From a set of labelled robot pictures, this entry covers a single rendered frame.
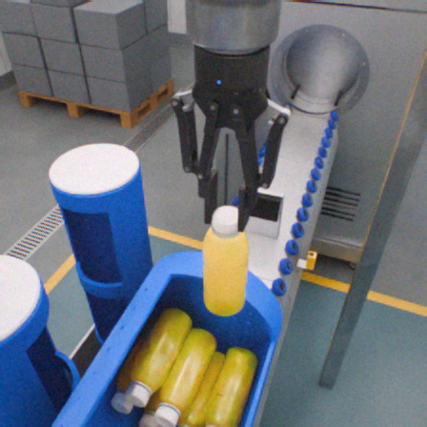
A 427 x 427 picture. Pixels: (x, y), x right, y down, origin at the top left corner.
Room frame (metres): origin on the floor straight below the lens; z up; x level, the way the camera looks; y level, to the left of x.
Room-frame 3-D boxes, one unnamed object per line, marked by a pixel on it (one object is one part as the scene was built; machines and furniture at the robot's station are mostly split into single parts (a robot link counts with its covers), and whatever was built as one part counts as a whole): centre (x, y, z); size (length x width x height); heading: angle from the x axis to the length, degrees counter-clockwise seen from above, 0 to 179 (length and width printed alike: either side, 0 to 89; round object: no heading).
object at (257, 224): (0.93, -0.15, 1.00); 0.10 x 0.04 x 0.15; 70
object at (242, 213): (0.42, -0.04, 1.44); 0.03 x 0.01 x 0.07; 160
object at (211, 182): (0.44, 0.00, 1.44); 0.03 x 0.01 x 0.07; 160
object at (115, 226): (1.13, 0.37, 0.59); 0.28 x 0.28 x 0.88
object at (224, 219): (0.43, -0.02, 1.41); 0.04 x 0.04 x 0.02
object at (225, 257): (0.43, -0.02, 1.32); 0.07 x 0.07 x 0.16
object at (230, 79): (0.43, -0.02, 1.60); 0.08 x 0.07 x 0.09; 70
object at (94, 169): (1.13, 0.37, 1.03); 0.28 x 0.28 x 0.01
